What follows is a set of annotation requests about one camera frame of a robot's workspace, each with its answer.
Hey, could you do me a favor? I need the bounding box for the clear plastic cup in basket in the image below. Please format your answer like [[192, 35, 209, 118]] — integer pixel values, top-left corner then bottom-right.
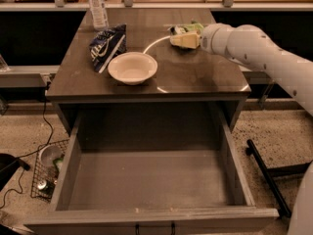
[[38, 145, 62, 167]]

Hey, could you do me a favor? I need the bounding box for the black power cable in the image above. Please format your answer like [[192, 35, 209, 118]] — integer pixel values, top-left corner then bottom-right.
[[0, 81, 55, 210]]

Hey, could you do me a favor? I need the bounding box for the grey cabinet with glossy top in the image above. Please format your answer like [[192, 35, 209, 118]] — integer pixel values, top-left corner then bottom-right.
[[47, 8, 250, 130]]

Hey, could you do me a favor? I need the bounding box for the black chair base leg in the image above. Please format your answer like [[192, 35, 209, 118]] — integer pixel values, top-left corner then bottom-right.
[[246, 139, 313, 219]]

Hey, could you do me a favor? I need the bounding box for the green jalapeno chip bag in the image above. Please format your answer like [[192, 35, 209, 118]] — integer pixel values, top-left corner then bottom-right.
[[168, 22, 204, 35]]

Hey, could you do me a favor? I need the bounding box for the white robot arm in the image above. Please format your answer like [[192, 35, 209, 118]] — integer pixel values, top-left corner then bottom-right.
[[170, 23, 313, 235]]

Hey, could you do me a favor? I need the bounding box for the clear plastic water bottle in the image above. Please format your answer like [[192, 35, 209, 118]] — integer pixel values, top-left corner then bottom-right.
[[88, 0, 109, 31]]

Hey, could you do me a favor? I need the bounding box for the open grey top drawer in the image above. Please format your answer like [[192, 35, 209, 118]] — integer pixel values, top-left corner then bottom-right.
[[25, 102, 278, 235]]

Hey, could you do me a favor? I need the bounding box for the blue chip bag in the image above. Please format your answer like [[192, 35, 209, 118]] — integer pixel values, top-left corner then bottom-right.
[[89, 23, 126, 73]]

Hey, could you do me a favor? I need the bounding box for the black drawer handle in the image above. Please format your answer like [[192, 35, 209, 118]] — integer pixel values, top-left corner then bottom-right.
[[135, 223, 176, 235]]

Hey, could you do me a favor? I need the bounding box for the white paper bowl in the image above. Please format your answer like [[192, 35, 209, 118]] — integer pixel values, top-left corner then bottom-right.
[[108, 52, 157, 85]]

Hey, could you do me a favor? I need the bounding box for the black wire basket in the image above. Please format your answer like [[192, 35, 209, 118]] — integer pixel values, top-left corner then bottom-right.
[[30, 139, 68, 202]]

